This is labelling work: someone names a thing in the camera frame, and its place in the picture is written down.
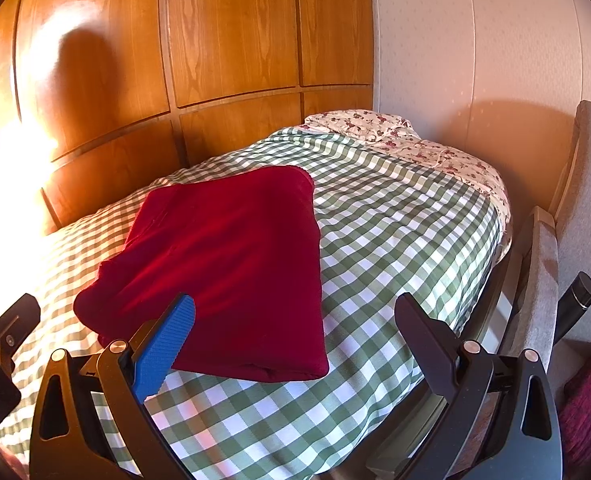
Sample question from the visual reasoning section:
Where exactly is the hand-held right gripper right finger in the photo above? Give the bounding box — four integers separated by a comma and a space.
394, 292, 563, 480

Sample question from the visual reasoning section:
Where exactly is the black cylindrical handle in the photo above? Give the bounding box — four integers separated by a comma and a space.
555, 271, 591, 343

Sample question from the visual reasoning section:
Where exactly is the floral bed sheet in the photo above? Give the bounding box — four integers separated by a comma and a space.
303, 109, 512, 256

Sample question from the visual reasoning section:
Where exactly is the dark red knitted cloth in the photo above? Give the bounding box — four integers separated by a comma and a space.
558, 347, 591, 461

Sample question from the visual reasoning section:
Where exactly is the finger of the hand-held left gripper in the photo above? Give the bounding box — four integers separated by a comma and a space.
0, 292, 42, 363

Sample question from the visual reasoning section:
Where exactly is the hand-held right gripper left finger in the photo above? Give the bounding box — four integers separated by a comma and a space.
30, 292, 197, 480

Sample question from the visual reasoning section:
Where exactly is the green checked bed cover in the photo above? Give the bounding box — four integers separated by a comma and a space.
0, 125, 501, 480

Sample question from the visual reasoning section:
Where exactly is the red garment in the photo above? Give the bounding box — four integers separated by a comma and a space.
74, 165, 330, 382

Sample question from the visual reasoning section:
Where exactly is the grey upholstered chair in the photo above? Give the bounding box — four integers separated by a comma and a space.
495, 100, 591, 391

